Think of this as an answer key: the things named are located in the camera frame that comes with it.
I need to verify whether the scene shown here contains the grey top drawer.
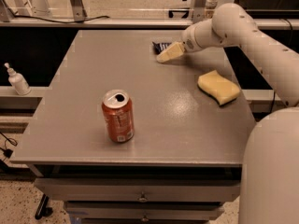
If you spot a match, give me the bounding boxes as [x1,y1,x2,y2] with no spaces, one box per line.
[35,178,240,203]

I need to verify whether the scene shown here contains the red coke can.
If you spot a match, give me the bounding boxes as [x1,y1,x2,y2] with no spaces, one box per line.
[102,90,135,143]

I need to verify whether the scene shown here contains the black cable on ledge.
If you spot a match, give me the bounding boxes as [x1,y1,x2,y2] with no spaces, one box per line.
[8,9,110,24]

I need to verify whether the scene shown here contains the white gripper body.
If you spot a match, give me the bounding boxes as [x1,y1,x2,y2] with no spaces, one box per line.
[181,20,219,52]

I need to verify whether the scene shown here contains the black plug and cable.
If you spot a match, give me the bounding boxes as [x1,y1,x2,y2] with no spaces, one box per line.
[0,131,19,160]

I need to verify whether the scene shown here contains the yellow sponge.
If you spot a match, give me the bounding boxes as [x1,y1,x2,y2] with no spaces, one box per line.
[197,70,241,105]

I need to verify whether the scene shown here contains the grey lower drawer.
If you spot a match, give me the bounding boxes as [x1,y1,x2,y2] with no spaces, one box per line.
[64,202,224,221]

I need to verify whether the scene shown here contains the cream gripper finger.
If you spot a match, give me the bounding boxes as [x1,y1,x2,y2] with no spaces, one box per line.
[156,42,185,63]

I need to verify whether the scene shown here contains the grey drawer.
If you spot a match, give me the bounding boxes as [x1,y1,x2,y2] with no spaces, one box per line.
[35,178,240,203]
[64,202,224,221]

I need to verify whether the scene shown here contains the white pump bottle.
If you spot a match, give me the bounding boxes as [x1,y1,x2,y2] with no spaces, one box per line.
[5,63,31,95]

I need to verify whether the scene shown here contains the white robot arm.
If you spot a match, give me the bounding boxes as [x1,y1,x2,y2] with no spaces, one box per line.
[157,3,299,224]

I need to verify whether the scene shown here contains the black cabinet leg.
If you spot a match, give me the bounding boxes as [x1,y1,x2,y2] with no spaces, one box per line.
[35,195,53,220]

